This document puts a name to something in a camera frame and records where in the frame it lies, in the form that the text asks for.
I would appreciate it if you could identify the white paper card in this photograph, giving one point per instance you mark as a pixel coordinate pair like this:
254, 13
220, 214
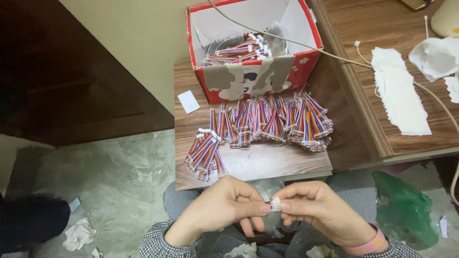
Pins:
188, 101

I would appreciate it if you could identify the crumpled white tissue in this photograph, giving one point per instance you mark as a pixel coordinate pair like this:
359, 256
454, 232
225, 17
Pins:
244, 251
79, 234
434, 57
321, 252

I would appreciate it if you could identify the person's checked trousers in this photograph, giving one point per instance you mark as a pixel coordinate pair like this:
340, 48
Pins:
355, 193

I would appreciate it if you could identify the red cardboard box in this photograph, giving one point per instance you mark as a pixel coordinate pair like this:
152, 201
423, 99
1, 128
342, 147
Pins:
251, 77

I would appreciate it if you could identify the black bag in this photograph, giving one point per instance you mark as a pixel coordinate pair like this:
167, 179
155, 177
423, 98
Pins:
32, 222

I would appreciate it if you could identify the green plastic bag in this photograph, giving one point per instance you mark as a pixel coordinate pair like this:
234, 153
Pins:
405, 211

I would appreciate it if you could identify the dark wooden cabinet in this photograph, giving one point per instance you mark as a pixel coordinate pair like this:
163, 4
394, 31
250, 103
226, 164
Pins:
71, 71

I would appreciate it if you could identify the person's left hand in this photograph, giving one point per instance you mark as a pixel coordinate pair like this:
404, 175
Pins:
211, 209

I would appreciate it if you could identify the brass-coloured object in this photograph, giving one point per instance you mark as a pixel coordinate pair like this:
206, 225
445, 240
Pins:
416, 3

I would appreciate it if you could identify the white cloth scrap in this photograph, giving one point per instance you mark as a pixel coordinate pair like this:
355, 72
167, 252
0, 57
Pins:
453, 89

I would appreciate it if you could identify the cream lamp base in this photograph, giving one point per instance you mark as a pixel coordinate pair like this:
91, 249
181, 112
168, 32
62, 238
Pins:
446, 18

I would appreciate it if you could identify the small white paper scrap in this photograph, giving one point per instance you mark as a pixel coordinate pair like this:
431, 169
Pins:
96, 253
444, 226
74, 204

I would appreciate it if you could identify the white plastic stick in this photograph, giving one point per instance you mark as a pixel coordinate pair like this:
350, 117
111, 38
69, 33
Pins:
426, 27

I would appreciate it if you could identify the person's right hand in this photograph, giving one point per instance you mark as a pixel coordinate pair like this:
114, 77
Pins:
322, 211

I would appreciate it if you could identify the clear plastic bag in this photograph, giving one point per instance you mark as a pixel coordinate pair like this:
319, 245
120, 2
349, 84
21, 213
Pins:
267, 188
278, 39

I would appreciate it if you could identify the pink wristband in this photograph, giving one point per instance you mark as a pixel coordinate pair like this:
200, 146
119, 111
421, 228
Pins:
369, 245

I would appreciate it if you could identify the white cloth strip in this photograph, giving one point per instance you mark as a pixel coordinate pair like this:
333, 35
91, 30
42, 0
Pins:
401, 93

